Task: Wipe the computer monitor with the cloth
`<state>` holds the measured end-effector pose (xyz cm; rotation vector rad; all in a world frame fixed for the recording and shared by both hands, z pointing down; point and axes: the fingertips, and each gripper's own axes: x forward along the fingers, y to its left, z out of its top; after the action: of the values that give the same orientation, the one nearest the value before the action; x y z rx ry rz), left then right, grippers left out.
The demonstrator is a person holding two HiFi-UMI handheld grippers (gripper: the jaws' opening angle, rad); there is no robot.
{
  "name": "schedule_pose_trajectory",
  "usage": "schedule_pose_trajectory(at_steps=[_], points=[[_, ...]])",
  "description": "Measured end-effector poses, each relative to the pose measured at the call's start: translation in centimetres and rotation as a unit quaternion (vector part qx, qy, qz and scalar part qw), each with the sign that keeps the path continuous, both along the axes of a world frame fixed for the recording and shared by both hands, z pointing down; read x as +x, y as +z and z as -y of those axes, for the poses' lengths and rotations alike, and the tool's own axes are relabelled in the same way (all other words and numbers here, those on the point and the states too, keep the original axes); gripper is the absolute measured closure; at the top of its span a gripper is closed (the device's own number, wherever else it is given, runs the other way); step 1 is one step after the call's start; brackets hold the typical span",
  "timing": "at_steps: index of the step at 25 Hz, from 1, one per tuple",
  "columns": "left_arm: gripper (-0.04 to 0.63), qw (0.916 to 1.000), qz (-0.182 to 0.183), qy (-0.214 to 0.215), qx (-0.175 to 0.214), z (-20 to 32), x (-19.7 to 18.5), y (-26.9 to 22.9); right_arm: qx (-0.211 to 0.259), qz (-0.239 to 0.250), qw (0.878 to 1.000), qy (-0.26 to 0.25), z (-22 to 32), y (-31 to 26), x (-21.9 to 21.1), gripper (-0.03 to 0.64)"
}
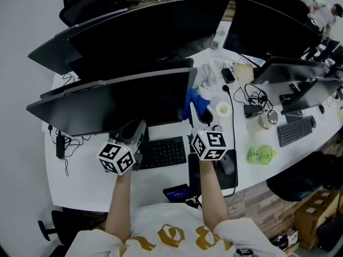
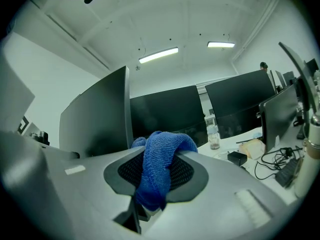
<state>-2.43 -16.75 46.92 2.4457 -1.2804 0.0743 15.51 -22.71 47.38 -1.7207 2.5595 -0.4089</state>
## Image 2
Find black curved monitor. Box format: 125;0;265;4
129;85;209;149

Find long black power cable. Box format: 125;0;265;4
254;160;279;181

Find tangled black cables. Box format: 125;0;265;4
261;145;305;171

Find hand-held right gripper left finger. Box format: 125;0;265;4
42;145;146;240

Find small black charger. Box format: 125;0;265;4
227;150;248;167

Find beige plastic pouch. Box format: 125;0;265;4
238;138;266;160

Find black power brick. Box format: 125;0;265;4
274;157;301;189

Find ceiling air vent slot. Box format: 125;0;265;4
28;0;111;71

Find long ceiling light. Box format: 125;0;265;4
138;47;179;64

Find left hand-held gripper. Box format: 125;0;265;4
16;115;51;147

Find white thermos flask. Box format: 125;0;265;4
294;112;320;199

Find clear plastic bottle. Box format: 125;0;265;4
206;124;221;150

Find short ceiling light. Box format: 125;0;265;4
206;41;236;49

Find blue cloth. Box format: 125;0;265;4
131;130;199;212

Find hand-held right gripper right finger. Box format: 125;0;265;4
141;150;291;240

